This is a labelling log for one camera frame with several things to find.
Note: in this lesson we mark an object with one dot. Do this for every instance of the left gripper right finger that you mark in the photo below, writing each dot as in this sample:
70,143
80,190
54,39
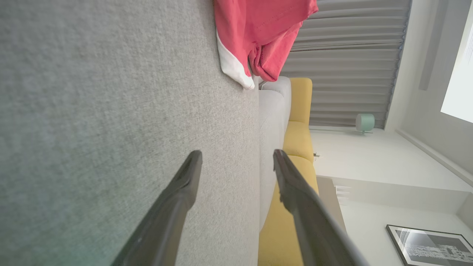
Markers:
310,221

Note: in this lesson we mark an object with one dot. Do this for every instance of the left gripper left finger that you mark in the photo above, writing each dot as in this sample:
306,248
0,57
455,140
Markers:
173,207

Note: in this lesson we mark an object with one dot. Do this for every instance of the red shorts plain white waistband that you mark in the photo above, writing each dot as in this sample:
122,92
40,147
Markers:
258,18

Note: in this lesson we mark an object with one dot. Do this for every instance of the yellow sofa backrest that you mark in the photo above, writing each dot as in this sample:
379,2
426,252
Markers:
295,140

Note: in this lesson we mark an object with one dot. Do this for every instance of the small grey sofa seat cushion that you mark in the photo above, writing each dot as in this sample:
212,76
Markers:
271,118

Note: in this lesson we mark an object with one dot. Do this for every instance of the teal shade floor lamp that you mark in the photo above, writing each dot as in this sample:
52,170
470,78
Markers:
365,122

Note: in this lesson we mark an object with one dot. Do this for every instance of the large black framed picture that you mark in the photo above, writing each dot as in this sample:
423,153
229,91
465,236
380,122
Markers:
432,247

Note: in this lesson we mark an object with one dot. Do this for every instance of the large grey sofa seat cushion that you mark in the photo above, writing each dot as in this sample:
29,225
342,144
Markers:
111,92

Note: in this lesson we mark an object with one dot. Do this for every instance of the grey pleated curtain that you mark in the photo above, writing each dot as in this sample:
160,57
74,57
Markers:
351,66

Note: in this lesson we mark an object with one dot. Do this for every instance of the bright ceiling light panel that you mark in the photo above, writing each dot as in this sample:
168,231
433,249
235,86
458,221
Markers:
462,85

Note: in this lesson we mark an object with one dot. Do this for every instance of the beige partition wall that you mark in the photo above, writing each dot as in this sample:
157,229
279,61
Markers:
329,199

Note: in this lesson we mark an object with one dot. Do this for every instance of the white slatted rail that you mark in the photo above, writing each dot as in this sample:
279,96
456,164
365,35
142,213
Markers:
343,194

